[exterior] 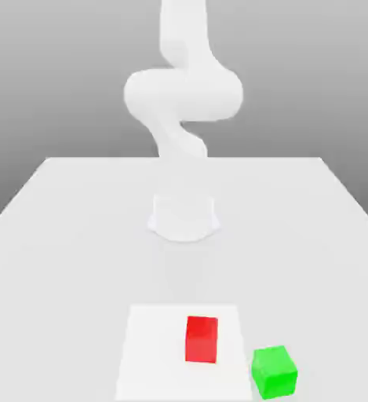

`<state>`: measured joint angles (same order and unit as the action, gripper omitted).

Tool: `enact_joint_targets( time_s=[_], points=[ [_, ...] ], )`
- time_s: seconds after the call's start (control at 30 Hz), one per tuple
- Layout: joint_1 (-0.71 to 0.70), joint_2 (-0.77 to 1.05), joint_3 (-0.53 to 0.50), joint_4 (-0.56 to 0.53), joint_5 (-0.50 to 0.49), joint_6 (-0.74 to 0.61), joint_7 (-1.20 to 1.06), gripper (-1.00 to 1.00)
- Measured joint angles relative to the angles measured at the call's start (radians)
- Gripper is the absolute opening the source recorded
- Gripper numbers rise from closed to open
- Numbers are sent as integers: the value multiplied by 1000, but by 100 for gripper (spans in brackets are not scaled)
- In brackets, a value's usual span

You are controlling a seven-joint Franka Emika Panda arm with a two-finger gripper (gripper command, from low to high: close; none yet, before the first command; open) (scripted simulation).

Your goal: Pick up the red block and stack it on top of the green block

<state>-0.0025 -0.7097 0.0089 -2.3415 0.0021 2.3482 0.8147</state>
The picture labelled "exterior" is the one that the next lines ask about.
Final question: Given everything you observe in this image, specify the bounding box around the small green cube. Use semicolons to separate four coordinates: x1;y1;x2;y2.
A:
250;345;298;401

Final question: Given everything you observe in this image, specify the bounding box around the small red cube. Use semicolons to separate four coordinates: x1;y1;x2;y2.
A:
184;315;219;364

